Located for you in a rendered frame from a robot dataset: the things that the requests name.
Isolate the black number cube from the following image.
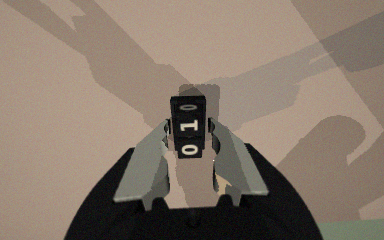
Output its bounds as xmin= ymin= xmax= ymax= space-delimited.
xmin=174 ymin=103 xmax=203 ymax=137
xmin=176 ymin=136 xmax=202 ymax=159

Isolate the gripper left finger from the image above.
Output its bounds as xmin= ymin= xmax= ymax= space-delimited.
xmin=64 ymin=119 xmax=171 ymax=240

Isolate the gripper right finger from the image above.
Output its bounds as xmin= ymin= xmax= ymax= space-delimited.
xmin=208 ymin=117 xmax=324 ymax=240

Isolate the black tray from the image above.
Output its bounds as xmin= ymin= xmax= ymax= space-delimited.
xmin=170 ymin=96 xmax=206 ymax=151

